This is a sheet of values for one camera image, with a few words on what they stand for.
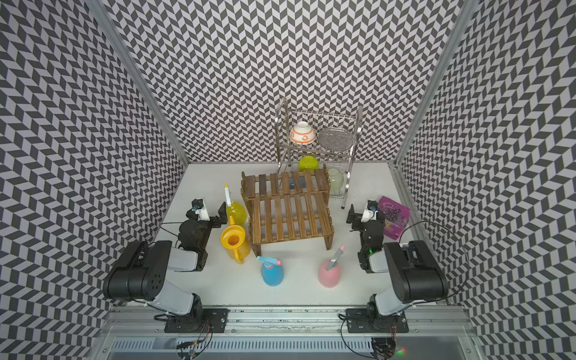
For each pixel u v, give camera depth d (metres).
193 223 0.72
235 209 0.89
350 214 0.83
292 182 0.80
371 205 0.75
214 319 0.73
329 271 0.68
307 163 1.06
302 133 0.88
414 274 0.45
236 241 0.78
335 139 1.13
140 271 0.46
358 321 0.74
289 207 0.85
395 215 0.93
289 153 1.16
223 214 0.86
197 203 0.76
